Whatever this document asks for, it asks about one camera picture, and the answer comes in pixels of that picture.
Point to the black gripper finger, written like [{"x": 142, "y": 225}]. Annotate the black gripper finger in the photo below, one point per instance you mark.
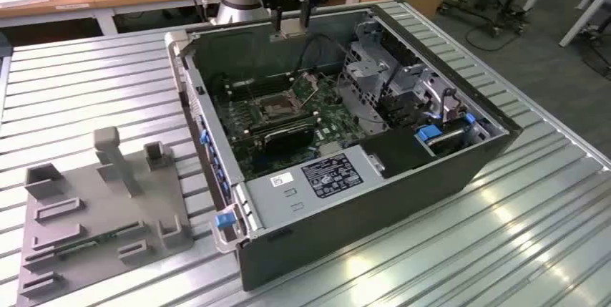
[
  {"x": 306, "y": 10},
  {"x": 281, "y": 13}
]

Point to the CPU with silver top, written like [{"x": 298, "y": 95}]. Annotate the CPU with silver top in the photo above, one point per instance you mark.
[{"x": 290, "y": 31}]

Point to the CPU socket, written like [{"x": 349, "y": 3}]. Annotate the CPU socket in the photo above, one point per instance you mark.
[{"x": 274, "y": 106}]

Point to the perforated metal drive cage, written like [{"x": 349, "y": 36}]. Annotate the perforated metal drive cage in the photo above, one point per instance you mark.
[{"x": 365, "y": 71}]

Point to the green motherboard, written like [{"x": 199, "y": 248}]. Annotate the green motherboard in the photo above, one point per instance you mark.
[{"x": 334, "y": 117}]

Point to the black graphics card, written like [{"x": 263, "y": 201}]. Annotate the black graphics card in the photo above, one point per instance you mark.
[{"x": 286, "y": 139}]

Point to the silver chipset heatsink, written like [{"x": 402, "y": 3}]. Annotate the silver chipset heatsink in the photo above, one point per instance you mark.
[{"x": 331, "y": 147}]

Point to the black wheeled stand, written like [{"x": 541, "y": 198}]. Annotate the black wheeled stand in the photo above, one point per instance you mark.
[{"x": 509, "y": 13}]

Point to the blue disk carrier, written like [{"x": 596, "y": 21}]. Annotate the blue disk carrier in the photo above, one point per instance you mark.
[{"x": 427, "y": 134}]

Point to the small blue clip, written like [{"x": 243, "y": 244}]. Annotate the small blue clip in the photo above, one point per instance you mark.
[{"x": 469, "y": 118}]

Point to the grey power supply unit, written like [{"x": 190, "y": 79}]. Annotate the grey power supply unit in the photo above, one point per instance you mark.
[{"x": 277, "y": 199}]

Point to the blue case latch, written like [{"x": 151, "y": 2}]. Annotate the blue case latch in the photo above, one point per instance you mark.
[{"x": 223, "y": 222}]

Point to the black PC case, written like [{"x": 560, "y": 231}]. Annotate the black PC case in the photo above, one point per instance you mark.
[{"x": 358, "y": 221}]

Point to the grey parts rack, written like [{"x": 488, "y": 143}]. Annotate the grey parts rack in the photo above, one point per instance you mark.
[{"x": 95, "y": 210}]

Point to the green RAM stick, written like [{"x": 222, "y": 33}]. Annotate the green RAM stick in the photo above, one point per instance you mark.
[{"x": 91, "y": 242}]

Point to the silver disk bay frame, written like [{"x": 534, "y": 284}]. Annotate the silver disk bay frame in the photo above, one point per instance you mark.
[{"x": 431, "y": 87}]

